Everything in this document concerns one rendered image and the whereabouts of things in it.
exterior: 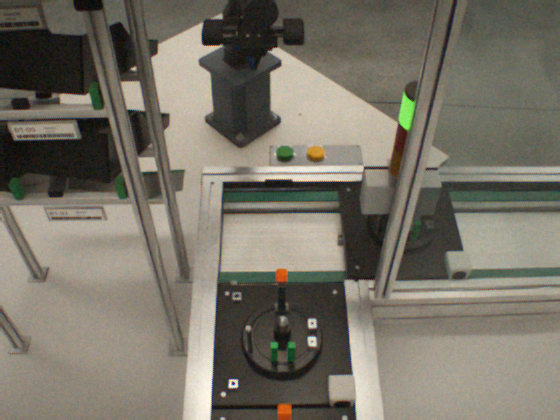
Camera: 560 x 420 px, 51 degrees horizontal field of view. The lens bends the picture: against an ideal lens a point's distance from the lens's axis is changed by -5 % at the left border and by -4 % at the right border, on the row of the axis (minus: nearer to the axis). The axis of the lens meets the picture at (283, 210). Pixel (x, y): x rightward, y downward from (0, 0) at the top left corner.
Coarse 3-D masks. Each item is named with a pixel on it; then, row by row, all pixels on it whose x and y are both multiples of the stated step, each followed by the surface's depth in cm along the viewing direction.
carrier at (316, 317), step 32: (224, 288) 113; (256, 288) 113; (288, 288) 113; (320, 288) 114; (224, 320) 109; (256, 320) 107; (288, 320) 101; (320, 320) 109; (224, 352) 105; (256, 352) 103; (288, 352) 99; (320, 352) 105; (224, 384) 101; (256, 384) 101; (288, 384) 101; (320, 384) 101; (352, 384) 99
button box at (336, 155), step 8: (272, 152) 138; (296, 152) 138; (304, 152) 138; (328, 152) 138; (336, 152) 138; (344, 152) 138; (352, 152) 138; (360, 152) 138; (272, 160) 136; (280, 160) 136; (288, 160) 136; (296, 160) 136; (304, 160) 136; (312, 160) 136; (328, 160) 136; (336, 160) 136; (344, 160) 137; (352, 160) 137; (360, 160) 137
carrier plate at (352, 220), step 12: (348, 192) 129; (348, 204) 127; (360, 204) 127; (348, 216) 125; (360, 216) 125; (348, 228) 123; (360, 228) 123; (348, 240) 121; (360, 240) 121; (372, 240) 121; (348, 252) 119; (360, 252) 119; (372, 252) 119; (348, 264) 117; (360, 264) 117; (372, 264) 117; (348, 276) 115; (360, 276) 116; (372, 276) 116
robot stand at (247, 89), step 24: (216, 72) 141; (240, 72) 141; (264, 72) 142; (216, 96) 149; (240, 96) 143; (264, 96) 149; (216, 120) 156; (240, 120) 149; (264, 120) 155; (240, 144) 152
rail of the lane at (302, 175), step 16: (208, 176) 133; (224, 176) 133; (240, 176) 133; (256, 176) 133; (272, 176) 133; (288, 176) 133; (304, 176) 133; (320, 176) 133; (336, 176) 133; (352, 176) 133
